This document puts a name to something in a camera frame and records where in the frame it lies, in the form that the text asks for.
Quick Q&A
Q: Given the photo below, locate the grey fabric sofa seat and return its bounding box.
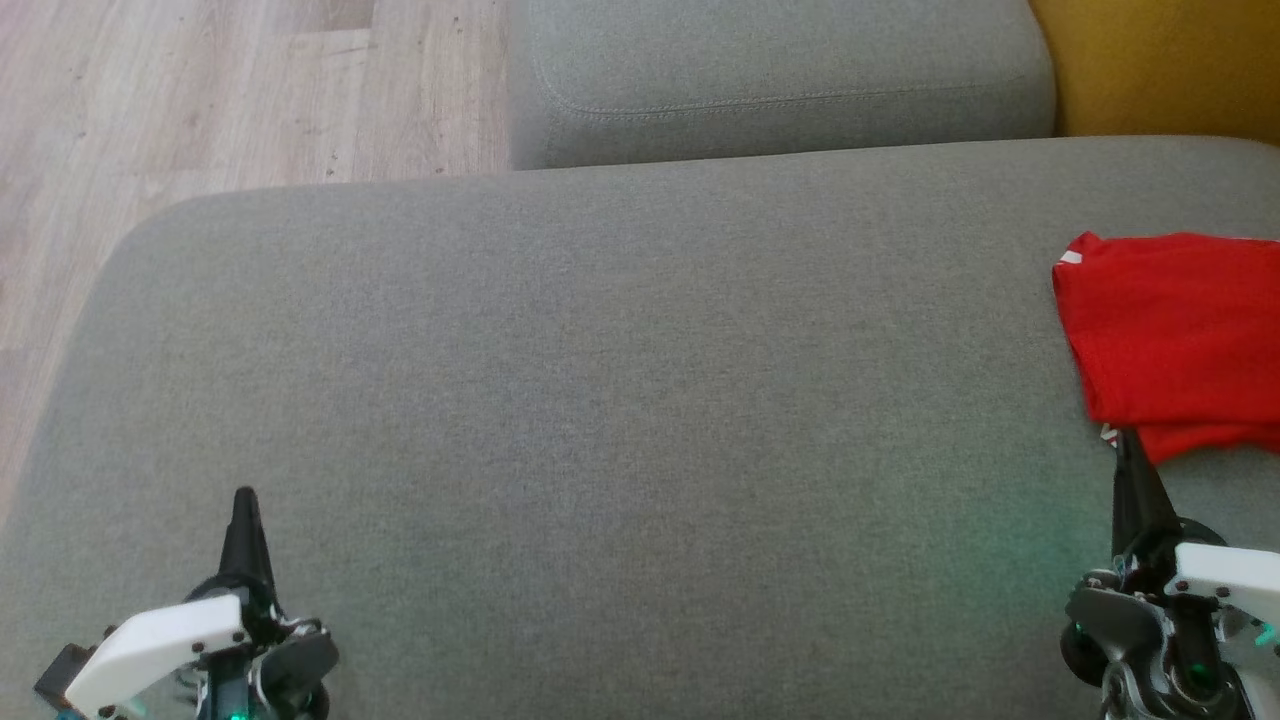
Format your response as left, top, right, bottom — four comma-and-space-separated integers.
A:
0, 135, 1280, 720

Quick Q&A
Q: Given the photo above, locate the mustard yellow cushion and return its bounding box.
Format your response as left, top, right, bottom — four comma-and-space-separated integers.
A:
1028, 0, 1280, 143

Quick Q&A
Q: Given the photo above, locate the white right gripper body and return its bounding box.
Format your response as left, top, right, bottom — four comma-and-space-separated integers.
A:
1060, 520, 1280, 720

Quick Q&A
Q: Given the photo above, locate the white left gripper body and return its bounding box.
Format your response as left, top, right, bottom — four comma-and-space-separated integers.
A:
63, 585, 341, 720

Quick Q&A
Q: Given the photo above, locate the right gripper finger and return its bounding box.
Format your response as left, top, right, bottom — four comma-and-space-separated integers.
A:
1108, 428, 1183, 563

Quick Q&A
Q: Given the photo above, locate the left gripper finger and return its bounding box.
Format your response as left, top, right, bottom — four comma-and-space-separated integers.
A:
216, 486, 278, 603

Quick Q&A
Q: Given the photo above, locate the grey sofa side cushion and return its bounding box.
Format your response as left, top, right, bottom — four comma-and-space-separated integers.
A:
508, 0, 1058, 171

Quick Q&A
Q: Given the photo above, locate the red white panelled striped garment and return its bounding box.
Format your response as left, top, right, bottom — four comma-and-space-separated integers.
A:
1051, 231, 1280, 431

